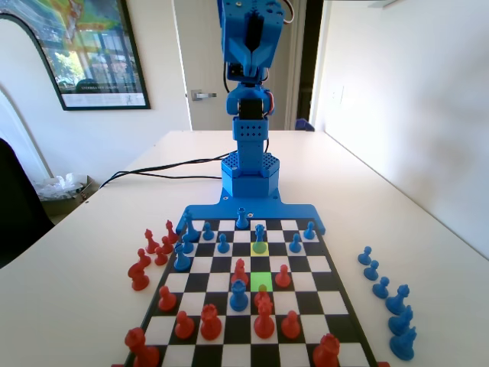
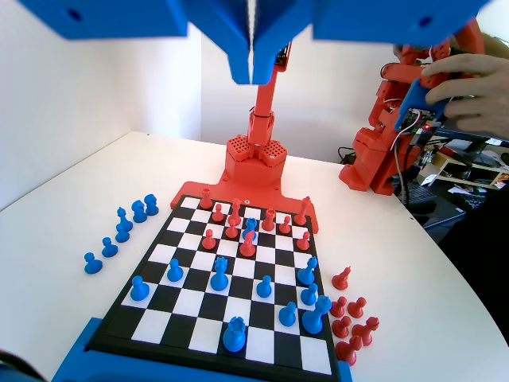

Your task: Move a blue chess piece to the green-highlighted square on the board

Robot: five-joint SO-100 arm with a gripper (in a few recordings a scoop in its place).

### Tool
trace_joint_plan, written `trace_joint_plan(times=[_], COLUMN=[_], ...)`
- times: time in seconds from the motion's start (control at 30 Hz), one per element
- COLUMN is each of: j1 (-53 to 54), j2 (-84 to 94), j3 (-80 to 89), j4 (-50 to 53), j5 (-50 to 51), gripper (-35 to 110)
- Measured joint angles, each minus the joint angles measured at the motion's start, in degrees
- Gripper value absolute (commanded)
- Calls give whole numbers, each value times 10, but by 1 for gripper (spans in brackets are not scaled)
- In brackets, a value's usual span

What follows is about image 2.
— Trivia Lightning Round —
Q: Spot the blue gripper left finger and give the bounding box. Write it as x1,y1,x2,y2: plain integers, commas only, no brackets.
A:
15,0,254,87

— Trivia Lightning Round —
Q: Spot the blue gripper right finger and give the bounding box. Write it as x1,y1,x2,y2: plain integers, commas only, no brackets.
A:
252,0,495,87

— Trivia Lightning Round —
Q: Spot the red leader arm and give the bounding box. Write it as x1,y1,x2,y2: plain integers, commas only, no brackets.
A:
338,18,488,198

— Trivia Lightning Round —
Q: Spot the blue chess king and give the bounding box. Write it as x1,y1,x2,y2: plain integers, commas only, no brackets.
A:
301,294,332,335

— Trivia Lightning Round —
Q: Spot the person's hand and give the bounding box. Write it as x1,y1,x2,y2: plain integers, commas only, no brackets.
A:
421,53,509,140

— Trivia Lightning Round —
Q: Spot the light wooden shelf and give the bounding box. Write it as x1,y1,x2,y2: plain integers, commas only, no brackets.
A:
431,150,509,188

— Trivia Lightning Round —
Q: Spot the black keyboard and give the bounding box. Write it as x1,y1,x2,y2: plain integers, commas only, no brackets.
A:
453,190,502,212

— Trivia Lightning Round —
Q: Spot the black and white chessboard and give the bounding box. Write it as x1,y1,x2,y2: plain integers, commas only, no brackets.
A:
85,193,344,381

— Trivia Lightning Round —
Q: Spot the thin black cable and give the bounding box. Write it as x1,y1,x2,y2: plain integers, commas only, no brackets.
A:
337,146,361,165

